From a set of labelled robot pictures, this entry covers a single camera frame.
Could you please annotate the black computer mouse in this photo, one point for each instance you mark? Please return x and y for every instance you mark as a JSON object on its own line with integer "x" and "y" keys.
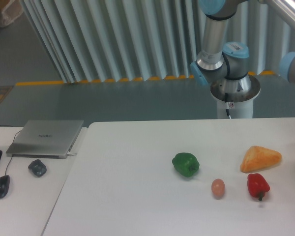
{"x": 4, "y": 185}

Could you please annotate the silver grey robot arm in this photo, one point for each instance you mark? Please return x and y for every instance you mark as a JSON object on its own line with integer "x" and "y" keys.
{"x": 218, "y": 59}

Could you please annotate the green bell pepper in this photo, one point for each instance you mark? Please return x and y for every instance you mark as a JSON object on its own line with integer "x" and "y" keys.
{"x": 185, "y": 164}

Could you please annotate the red bell pepper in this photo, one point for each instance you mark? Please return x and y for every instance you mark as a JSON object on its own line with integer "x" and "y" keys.
{"x": 257, "y": 186}

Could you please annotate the silver closed laptop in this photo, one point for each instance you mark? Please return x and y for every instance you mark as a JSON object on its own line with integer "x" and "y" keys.
{"x": 46, "y": 138}

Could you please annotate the brown egg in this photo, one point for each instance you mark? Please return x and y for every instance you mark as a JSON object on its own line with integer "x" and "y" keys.
{"x": 218, "y": 187}

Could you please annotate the white folding partition screen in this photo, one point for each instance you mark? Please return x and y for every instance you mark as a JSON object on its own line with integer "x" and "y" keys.
{"x": 117, "y": 39}

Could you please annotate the orange triangular bread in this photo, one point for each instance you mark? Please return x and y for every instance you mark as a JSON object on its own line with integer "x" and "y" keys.
{"x": 259, "y": 158}

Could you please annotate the dark earbuds case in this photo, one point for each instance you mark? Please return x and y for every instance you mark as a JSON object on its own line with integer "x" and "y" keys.
{"x": 38, "y": 168}

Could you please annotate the cardboard box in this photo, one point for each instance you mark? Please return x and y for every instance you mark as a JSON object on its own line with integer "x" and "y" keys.
{"x": 10, "y": 10}

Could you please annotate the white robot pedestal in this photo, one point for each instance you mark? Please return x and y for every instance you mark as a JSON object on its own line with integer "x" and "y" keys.
{"x": 235, "y": 98}

